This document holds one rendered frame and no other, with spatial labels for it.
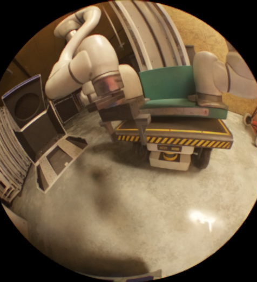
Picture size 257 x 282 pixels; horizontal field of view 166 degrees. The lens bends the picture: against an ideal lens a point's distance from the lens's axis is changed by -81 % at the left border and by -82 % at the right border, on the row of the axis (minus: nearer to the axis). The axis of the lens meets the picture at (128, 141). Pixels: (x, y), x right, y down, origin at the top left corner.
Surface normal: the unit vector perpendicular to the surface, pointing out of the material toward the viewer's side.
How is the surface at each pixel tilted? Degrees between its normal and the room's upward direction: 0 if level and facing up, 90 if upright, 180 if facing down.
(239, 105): 90
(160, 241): 0
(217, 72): 87
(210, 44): 90
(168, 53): 90
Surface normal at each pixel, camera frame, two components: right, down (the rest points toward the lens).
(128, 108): -0.45, 0.62
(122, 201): -0.28, -0.79
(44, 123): 0.83, 0.08
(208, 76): -0.67, 0.58
